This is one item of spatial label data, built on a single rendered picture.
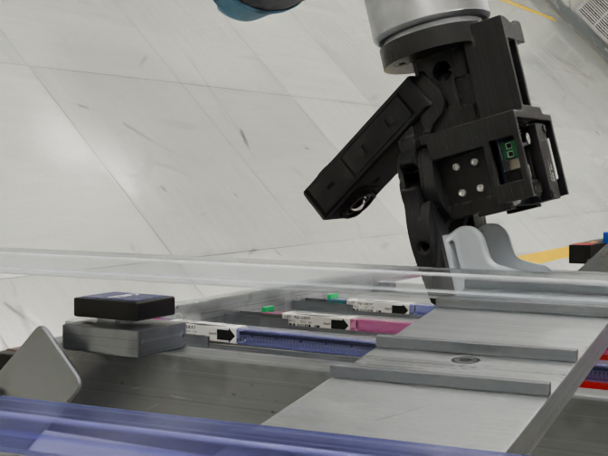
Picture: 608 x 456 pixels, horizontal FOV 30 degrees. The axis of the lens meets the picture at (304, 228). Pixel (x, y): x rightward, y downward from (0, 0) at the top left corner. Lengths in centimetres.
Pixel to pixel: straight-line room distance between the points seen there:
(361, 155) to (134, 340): 18
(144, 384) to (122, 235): 168
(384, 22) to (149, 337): 24
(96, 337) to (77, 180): 175
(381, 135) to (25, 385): 27
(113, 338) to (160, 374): 4
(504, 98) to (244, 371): 22
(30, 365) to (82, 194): 171
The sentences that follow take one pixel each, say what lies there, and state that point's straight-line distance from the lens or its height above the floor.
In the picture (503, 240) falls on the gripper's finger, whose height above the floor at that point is 97.
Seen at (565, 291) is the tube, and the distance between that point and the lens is 47.
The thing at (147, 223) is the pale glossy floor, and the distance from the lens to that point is 249.
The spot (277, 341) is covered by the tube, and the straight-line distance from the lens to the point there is 78.
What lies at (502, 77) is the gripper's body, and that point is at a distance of 69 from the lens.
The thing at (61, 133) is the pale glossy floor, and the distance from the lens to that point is 257.
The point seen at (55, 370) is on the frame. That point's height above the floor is 75.
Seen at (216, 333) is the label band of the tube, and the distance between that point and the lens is 80.
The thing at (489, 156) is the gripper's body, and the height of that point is 101.
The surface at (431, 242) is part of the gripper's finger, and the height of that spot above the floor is 95.
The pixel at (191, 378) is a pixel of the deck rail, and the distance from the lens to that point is 71.
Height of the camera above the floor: 117
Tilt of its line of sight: 23 degrees down
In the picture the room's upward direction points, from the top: 43 degrees clockwise
